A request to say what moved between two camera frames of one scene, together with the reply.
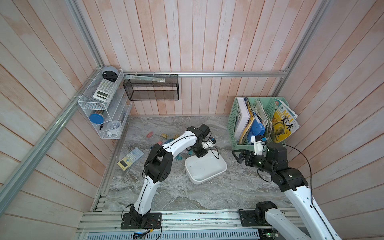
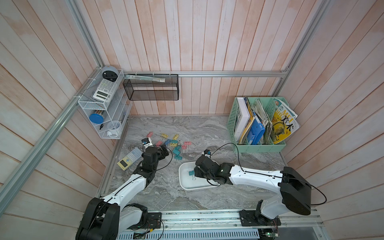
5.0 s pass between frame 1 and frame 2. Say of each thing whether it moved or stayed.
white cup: stayed
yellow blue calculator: stayed
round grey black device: stayed
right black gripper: moved
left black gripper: moved
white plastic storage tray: moved
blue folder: stayed
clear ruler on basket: stayed
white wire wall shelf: stayed
